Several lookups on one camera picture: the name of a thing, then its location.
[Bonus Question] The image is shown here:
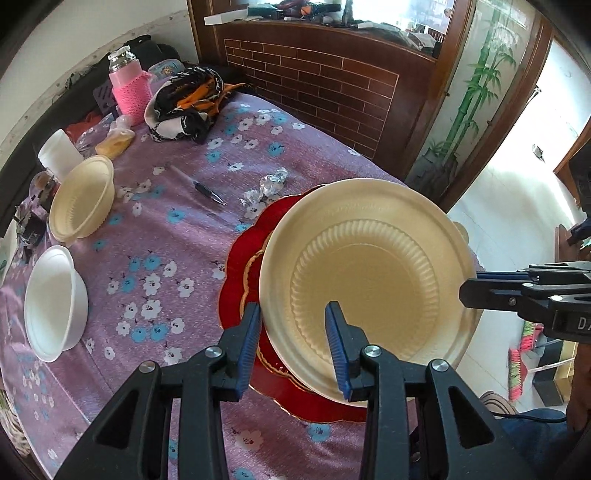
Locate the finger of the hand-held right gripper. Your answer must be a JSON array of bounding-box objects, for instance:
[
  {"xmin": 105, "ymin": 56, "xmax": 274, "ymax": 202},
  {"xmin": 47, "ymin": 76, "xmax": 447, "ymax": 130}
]
[
  {"xmin": 459, "ymin": 276, "xmax": 525, "ymax": 318},
  {"xmin": 475, "ymin": 262, "xmax": 591, "ymax": 283}
]

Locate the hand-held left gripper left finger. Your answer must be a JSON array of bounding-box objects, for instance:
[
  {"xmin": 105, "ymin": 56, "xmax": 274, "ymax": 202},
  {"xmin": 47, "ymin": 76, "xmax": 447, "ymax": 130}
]
[{"xmin": 55, "ymin": 302, "xmax": 263, "ymax": 480}]

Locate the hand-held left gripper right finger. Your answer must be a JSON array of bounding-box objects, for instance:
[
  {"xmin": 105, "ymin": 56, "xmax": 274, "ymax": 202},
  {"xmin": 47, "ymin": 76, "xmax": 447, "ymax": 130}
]
[{"xmin": 324, "ymin": 301, "xmax": 536, "ymax": 480}]

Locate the small red gold-rimmed plate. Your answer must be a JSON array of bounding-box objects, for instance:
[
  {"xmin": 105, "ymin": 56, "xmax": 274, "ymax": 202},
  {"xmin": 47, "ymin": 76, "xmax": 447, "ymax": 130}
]
[{"xmin": 241, "ymin": 231, "xmax": 319, "ymax": 393}]

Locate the large red scalloped plate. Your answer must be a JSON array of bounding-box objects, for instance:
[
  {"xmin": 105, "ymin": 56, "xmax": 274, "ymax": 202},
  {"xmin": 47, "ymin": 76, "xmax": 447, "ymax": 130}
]
[{"xmin": 217, "ymin": 185, "xmax": 370, "ymax": 423}]

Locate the cream ribbed plate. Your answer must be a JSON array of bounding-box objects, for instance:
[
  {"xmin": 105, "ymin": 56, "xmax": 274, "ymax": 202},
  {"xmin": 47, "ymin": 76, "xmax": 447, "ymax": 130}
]
[{"xmin": 259, "ymin": 179, "xmax": 483, "ymax": 407}]

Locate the white foam bowl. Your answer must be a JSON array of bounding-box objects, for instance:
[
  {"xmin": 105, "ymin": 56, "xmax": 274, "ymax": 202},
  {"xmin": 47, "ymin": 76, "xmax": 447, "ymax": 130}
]
[{"xmin": 24, "ymin": 246, "xmax": 89, "ymax": 363}]

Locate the cream ribbed bowl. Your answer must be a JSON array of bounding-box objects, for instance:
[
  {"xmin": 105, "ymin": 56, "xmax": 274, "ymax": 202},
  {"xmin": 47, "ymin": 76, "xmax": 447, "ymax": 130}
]
[{"xmin": 48, "ymin": 155, "xmax": 115, "ymax": 241}]

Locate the person's right forearm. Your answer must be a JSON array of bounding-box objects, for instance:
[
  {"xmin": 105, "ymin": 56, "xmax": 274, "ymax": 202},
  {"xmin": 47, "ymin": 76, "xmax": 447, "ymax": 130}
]
[{"xmin": 566, "ymin": 339, "xmax": 591, "ymax": 432}]

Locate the pink green broom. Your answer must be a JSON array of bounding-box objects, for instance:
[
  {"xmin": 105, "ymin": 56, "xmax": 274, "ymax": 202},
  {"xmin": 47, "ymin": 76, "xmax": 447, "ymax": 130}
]
[{"xmin": 507, "ymin": 320, "xmax": 546, "ymax": 402}]

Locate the person's jeans leg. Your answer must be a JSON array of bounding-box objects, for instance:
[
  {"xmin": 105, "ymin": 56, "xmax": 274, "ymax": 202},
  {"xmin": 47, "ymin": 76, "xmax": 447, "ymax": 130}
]
[{"xmin": 501, "ymin": 406, "xmax": 591, "ymax": 480}]

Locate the purple floral tablecloth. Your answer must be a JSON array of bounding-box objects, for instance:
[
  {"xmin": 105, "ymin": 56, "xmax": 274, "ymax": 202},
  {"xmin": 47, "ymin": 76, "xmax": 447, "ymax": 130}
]
[{"xmin": 0, "ymin": 90, "xmax": 485, "ymax": 480}]

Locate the black pen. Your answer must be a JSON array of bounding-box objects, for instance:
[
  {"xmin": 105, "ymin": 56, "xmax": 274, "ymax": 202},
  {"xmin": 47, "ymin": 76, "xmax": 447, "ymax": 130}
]
[{"xmin": 166, "ymin": 162, "xmax": 228, "ymax": 206}]

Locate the bamboo painted glass panel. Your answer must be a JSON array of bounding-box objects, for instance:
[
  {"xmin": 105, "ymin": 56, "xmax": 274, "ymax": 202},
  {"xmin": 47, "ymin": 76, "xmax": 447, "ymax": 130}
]
[{"xmin": 406, "ymin": 0, "xmax": 555, "ymax": 199}]

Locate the bagged bread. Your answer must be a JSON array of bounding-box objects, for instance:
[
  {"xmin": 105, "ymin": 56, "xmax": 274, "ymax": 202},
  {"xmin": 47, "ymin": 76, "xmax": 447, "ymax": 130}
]
[{"xmin": 95, "ymin": 115, "xmax": 137, "ymax": 160}]

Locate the glass jar with brown lid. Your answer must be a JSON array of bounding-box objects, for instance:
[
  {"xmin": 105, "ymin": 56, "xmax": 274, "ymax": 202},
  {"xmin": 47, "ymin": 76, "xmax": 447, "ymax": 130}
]
[{"xmin": 28, "ymin": 171, "xmax": 58, "ymax": 213}]

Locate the black orange white scarf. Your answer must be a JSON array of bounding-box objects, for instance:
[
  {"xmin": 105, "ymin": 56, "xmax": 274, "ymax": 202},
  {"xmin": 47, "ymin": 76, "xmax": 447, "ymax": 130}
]
[{"xmin": 145, "ymin": 67, "xmax": 254, "ymax": 144}]

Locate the white plastic cup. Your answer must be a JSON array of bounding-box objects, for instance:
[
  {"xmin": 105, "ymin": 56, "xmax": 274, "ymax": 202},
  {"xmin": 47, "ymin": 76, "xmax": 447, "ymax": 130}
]
[{"xmin": 38, "ymin": 129, "xmax": 85, "ymax": 183}]

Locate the red plastic bag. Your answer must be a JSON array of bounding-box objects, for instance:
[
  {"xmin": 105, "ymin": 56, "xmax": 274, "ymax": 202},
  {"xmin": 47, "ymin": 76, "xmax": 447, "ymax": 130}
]
[{"xmin": 67, "ymin": 115, "xmax": 102, "ymax": 139}]

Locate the pink sleeved thermos bottle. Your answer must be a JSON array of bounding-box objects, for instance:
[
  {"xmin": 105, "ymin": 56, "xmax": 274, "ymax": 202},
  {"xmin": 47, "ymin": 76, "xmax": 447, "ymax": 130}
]
[{"xmin": 108, "ymin": 46, "xmax": 153, "ymax": 126}]

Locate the purple plastic basket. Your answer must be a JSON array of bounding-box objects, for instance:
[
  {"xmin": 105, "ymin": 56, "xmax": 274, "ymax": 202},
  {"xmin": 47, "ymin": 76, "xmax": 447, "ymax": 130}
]
[{"xmin": 92, "ymin": 83, "xmax": 118, "ymax": 116}]

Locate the white flat box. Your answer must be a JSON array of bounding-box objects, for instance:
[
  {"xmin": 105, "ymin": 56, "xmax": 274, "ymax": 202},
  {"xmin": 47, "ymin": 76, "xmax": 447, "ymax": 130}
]
[{"xmin": 203, "ymin": 11, "xmax": 250, "ymax": 26}]

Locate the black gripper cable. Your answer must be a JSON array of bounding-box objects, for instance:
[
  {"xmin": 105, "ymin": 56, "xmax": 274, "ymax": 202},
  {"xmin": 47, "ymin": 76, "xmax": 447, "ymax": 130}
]
[{"xmin": 496, "ymin": 412, "xmax": 566, "ymax": 424}]

